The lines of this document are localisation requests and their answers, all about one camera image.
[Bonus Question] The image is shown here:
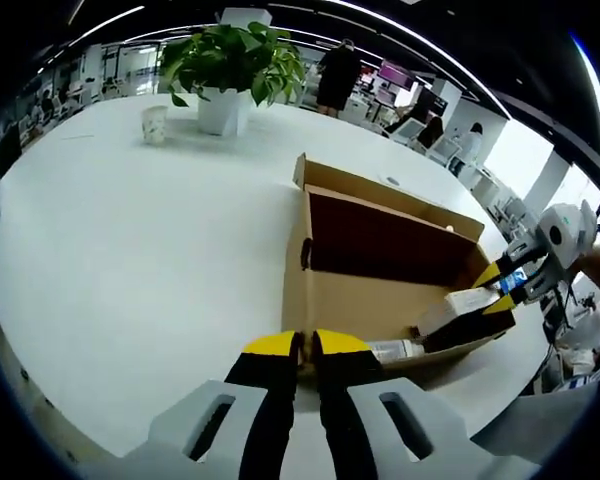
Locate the small white box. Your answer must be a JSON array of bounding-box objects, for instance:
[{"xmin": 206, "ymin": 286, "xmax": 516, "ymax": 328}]
[{"xmin": 417, "ymin": 287, "xmax": 501, "ymax": 344}]

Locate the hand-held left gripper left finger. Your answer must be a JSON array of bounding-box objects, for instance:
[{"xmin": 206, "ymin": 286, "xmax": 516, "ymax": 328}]
[{"xmin": 82, "ymin": 329, "xmax": 301, "ymax": 480}]

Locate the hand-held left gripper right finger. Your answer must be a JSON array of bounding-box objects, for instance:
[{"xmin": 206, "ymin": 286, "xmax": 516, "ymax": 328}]
[{"xmin": 312, "ymin": 328, "xmax": 541, "ymax": 480}]

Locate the green potted plant white pot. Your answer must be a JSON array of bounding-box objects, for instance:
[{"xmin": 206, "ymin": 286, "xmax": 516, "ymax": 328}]
[{"xmin": 158, "ymin": 22, "xmax": 307, "ymax": 136}]

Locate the blue white-label soft wipes pack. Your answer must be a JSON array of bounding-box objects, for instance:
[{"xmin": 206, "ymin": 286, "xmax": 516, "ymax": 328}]
[{"xmin": 499, "ymin": 271, "xmax": 529, "ymax": 296}]

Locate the patterned white paper cup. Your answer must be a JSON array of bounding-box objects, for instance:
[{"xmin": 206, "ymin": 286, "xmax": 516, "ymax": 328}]
[{"xmin": 140, "ymin": 104, "xmax": 170, "ymax": 145}]

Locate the brown cardboard shoe box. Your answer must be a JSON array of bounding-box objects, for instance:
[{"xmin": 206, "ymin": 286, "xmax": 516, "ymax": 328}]
[{"xmin": 281, "ymin": 152, "xmax": 517, "ymax": 384}]

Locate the pink lit monitor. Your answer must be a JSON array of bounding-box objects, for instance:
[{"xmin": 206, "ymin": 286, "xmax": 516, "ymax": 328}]
[{"xmin": 379, "ymin": 59, "xmax": 415, "ymax": 91}]

